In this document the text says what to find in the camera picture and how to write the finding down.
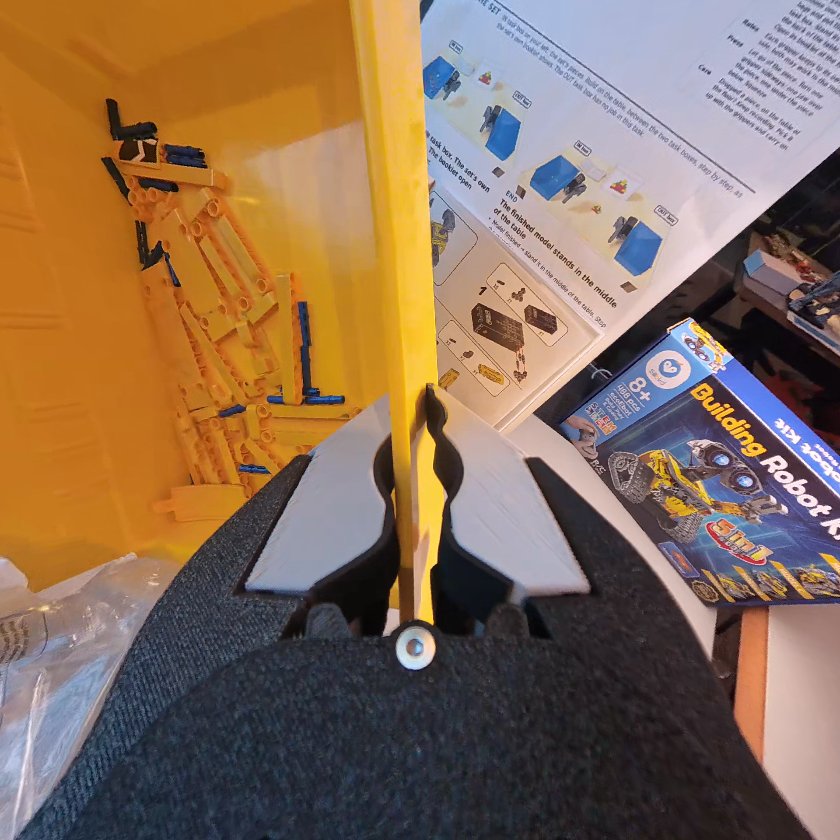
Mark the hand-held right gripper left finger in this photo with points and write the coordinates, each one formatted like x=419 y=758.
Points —
x=315 y=531

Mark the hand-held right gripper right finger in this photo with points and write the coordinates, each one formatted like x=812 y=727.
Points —
x=518 y=525

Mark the large clear plastic bag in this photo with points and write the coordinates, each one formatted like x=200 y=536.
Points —
x=52 y=656

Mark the yellow plastic bin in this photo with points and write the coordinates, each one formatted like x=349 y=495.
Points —
x=65 y=328

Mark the blue robot kit box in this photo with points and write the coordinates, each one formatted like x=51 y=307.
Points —
x=722 y=472

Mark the pile of yellow building parts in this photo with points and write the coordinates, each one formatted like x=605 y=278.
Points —
x=216 y=315

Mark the small pale blue box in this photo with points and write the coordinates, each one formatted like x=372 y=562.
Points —
x=771 y=269

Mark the large printed instruction sheet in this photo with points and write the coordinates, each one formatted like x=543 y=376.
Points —
x=623 y=79

